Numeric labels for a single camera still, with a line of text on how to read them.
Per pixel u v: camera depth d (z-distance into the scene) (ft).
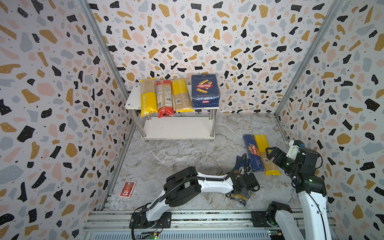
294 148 2.13
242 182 2.16
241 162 3.03
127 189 2.69
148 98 2.55
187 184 1.74
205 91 2.51
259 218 2.40
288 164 2.02
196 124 3.60
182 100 2.54
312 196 1.50
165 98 2.50
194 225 2.40
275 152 2.17
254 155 3.11
